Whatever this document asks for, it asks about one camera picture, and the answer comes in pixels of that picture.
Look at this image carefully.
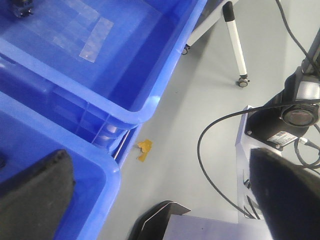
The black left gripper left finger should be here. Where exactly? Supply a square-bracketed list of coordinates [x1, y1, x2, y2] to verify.
[0, 149, 76, 240]

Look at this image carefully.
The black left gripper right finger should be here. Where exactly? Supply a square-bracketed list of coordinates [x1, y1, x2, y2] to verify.
[249, 148, 320, 240]

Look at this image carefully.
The left blue plastic bin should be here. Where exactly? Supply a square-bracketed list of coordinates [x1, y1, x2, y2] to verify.
[0, 93, 121, 240]

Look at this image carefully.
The yellow tape scrap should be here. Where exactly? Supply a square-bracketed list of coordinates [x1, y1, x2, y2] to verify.
[137, 139, 153, 162]

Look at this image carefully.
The far left blue bin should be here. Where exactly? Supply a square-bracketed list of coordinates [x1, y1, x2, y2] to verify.
[0, 0, 206, 153]

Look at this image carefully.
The clear tape strip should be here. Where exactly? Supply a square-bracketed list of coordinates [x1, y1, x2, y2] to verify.
[79, 17, 114, 63]

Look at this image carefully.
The white table leg with caster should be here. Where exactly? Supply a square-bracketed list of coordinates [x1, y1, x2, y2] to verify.
[184, 0, 250, 88]

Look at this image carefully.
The black cable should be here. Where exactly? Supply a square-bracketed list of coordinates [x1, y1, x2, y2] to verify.
[197, 99, 320, 221]

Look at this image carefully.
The black metal bracket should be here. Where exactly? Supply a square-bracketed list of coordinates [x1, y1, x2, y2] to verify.
[128, 200, 191, 240]

